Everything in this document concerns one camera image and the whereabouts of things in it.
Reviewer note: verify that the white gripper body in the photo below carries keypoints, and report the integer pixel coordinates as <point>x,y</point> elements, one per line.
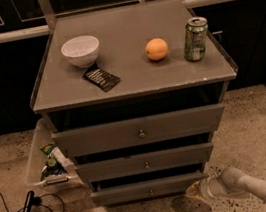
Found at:
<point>217,187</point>

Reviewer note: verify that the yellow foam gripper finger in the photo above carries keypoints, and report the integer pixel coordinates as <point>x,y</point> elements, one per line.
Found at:
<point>194,192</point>

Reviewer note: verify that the grey bottom drawer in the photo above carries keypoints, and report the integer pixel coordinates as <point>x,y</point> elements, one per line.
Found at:
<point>146,185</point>

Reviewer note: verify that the grey drawer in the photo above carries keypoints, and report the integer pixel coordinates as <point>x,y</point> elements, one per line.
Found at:
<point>144,163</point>
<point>146,185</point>
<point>140,131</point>

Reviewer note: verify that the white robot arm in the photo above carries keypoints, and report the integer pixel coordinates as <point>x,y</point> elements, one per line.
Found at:
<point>255,186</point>

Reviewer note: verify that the grey middle drawer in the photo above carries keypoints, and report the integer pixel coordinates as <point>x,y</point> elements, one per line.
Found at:
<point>144,163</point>

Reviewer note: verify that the grey top drawer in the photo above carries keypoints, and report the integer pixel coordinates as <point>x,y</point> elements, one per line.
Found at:
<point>140,131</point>

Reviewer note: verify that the grey drawer cabinet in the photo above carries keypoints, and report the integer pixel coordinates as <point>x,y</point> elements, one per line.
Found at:
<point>68,101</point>

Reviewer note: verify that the black snack packet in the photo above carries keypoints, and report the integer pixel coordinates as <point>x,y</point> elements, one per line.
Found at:
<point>101,78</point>

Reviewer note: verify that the clear plastic storage bin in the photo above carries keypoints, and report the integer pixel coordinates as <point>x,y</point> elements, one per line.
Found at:
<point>50,173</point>

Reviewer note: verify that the orange fruit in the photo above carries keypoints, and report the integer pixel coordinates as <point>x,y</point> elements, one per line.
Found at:
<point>156,49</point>

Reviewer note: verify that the green snack bag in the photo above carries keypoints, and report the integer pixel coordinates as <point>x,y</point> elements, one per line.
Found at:
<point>47,148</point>

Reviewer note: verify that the green soda can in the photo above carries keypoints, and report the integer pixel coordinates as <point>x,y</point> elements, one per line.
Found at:
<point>196,30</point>

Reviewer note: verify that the white ceramic bowl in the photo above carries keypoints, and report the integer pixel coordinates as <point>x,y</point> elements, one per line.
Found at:
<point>81,51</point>

